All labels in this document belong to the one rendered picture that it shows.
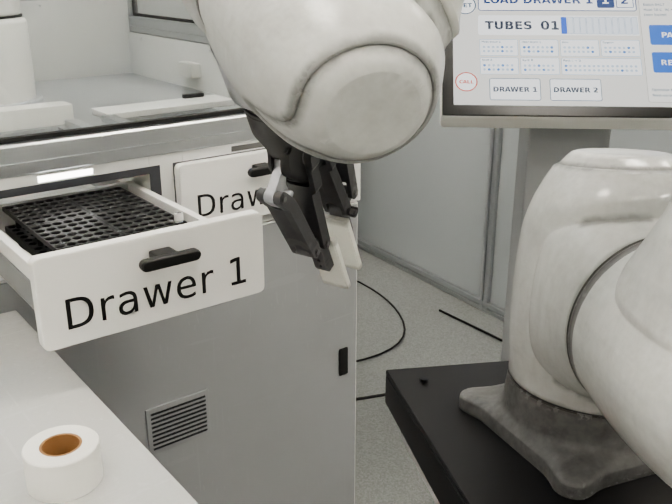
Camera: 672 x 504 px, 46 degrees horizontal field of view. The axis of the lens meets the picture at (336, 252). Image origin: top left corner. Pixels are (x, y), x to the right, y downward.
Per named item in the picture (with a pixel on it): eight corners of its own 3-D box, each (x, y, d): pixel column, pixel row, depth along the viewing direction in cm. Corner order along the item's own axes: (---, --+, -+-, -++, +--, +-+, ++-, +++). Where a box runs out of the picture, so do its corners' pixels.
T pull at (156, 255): (202, 259, 93) (201, 248, 93) (142, 274, 89) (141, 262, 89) (187, 251, 96) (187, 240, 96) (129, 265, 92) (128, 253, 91)
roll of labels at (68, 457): (118, 474, 77) (114, 438, 76) (59, 513, 72) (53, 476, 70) (71, 450, 81) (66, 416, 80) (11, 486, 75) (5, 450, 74)
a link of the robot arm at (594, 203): (631, 339, 84) (664, 132, 77) (733, 429, 67) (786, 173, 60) (482, 343, 82) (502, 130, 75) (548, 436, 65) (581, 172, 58)
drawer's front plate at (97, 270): (265, 291, 105) (262, 211, 101) (44, 353, 88) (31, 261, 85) (258, 287, 106) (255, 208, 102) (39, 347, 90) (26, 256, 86)
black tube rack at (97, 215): (190, 266, 108) (187, 221, 106) (62, 298, 98) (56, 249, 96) (123, 225, 125) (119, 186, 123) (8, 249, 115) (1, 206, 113)
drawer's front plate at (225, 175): (328, 201, 144) (328, 141, 140) (183, 233, 127) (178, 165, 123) (322, 199, 145) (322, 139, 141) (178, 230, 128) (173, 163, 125)
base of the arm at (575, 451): (758, 451, 74) (770, 397, 73) (569, 503, 66) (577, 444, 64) (620, 368, 90) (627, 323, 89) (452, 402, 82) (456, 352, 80)
